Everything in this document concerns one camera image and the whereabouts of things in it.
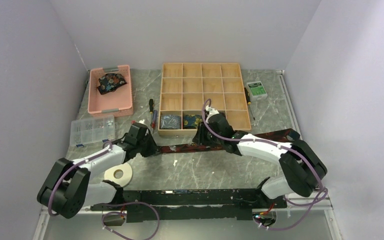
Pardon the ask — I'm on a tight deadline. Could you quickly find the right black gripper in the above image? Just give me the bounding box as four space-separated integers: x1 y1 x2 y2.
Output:
192 121 223 147

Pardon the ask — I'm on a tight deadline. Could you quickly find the dark red floral tie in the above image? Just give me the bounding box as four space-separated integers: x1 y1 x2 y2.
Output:
157 128 301 154

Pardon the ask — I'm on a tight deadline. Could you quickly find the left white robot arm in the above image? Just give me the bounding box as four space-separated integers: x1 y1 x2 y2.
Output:
36 122 160 219

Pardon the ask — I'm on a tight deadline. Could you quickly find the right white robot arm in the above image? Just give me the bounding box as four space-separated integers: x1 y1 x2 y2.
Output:
195 113 328 208

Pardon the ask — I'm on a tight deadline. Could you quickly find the white tape roll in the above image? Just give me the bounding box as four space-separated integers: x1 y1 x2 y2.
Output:
103 163 133 187

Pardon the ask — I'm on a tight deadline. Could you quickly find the navy yellow rolled tie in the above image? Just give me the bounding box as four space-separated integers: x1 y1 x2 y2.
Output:
182 114 203 130

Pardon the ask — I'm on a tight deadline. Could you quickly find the blue red screwdriver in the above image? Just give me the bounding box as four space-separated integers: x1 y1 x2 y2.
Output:
150 110 158 133

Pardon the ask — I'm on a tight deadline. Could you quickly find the blue grey rolled tie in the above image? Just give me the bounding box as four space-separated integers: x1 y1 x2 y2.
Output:
160 114 182 130

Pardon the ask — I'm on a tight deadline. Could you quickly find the wooden compartment tray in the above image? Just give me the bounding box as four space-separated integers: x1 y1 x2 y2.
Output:
157 62 252 136

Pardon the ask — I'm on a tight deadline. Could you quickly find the pink plastic basket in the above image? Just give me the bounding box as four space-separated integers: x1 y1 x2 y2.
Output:
87 65 134 117

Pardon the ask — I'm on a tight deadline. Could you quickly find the clear plastic screw box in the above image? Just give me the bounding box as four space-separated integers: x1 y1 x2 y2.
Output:
69 115 116 147

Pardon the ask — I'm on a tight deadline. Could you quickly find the thin black yellow screwdriver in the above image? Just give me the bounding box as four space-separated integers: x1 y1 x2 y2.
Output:
244 87 256 120

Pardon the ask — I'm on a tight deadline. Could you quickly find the black floral tie in basket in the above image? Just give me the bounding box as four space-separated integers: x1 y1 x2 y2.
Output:
96 73 127 95

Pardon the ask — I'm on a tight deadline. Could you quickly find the green white small box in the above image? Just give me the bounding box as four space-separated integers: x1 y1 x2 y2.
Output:
245 81 268 102

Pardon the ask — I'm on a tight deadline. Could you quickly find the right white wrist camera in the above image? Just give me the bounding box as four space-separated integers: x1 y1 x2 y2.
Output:
205 105 219 117

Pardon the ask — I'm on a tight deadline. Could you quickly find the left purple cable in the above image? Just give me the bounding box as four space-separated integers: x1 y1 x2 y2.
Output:
101 202 161 240

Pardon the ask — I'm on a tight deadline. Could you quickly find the purple cable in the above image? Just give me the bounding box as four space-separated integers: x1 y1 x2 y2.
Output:
201 98 329 232
101 202 161 240

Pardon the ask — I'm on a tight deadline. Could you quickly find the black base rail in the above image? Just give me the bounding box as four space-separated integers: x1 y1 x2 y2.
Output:
90 188 287 223

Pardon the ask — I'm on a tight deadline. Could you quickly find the aluminium rail at right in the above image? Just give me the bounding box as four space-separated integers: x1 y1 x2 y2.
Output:
276 70 303 139

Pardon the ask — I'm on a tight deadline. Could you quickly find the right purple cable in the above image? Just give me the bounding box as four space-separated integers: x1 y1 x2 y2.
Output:
201 98 329 232

